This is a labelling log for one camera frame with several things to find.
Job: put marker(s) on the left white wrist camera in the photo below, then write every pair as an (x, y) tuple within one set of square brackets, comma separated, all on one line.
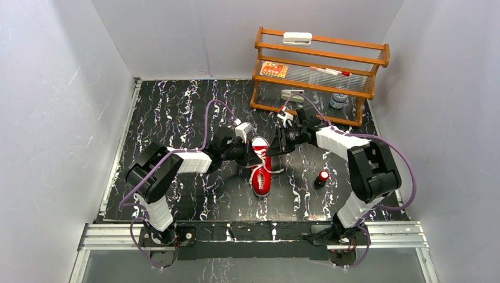
[(242, 129)]

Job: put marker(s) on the white stapler on shelf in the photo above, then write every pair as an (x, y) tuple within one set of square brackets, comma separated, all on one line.
[(297, 38), (292, 95)]

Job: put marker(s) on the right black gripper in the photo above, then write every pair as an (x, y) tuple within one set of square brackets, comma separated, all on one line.
[(275, 148)]

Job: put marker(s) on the red canvas sneaker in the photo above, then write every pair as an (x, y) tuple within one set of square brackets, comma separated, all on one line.
[(257, 144)]

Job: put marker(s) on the white stapler on top shelf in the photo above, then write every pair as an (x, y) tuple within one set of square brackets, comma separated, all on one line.
[(297, 38)]

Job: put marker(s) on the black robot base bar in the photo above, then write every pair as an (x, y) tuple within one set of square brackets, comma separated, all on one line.
[(184, 247)]

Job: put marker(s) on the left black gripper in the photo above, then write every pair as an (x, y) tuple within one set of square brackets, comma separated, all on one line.
[(248, 154)]

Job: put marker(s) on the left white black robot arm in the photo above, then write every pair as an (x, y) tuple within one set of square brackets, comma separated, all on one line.
[(156, 168)]

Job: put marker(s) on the orange wooden shelf rack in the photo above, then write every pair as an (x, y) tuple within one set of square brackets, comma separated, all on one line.
[(361, 59)]

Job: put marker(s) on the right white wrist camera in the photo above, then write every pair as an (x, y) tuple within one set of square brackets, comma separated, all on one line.
[(285, 119)]

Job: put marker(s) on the red white marker pen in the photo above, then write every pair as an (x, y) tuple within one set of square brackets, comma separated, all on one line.
[(330, 71)]

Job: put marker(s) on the orange patterned card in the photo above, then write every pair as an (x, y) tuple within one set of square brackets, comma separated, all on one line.
[(273, 69)]

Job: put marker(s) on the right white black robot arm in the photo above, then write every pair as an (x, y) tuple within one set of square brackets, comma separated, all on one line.
[(371, 166)]

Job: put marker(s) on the aluminium frame rail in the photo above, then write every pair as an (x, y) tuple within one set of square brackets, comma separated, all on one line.
[(384, 234)]

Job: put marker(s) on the small red capped bottle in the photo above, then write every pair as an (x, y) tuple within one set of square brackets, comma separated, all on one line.
[(321, 179)]

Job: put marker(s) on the white stapler on lower shelf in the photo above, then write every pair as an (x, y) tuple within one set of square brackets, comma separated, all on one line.
[(292, 95)]

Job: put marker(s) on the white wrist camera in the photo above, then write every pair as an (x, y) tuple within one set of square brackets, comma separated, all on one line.
[(285, 119), (242, 129)]

